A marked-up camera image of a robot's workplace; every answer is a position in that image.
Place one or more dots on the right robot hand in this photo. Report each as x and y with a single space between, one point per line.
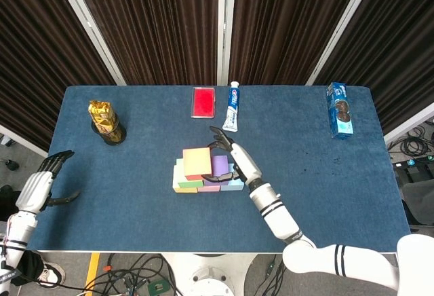
244 163

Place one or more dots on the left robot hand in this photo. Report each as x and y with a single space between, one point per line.
35 192

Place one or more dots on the light blue cube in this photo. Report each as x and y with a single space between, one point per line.
234 184

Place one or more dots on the purple cube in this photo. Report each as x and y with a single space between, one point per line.
220 165

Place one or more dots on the red-orange cube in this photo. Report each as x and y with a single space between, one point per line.
196 162

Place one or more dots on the green cube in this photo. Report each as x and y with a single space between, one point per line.
190 183

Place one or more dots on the yellow cube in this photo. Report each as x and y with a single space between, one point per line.
184 190

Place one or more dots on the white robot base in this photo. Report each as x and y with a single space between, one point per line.
210 275

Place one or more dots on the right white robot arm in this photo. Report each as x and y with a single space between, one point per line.
288 224

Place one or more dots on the pink cube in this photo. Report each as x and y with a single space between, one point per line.
209 189

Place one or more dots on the white blue toothpaste tube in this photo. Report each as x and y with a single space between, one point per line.
232 106

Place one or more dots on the red flat plastic case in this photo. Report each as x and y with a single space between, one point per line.
204 102

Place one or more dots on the blue table cloth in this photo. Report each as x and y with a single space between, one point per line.
203 228

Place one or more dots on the black white sneaker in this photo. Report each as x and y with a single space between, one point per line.
52 275

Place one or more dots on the yellow floor tape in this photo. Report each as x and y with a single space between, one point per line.
92 269

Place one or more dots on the black mesh pen holder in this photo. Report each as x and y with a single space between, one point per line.
115 136

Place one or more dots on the gold snack bag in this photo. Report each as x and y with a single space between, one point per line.
100 112

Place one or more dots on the blue cookie box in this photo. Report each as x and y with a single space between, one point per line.
340 112

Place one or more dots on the dark brown pleated curtain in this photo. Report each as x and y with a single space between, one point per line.
34 55
152 21
288 21
400 38

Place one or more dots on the green electronics box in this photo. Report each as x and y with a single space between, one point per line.
157 287

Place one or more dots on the black box with green light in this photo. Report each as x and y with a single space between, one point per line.
413 168

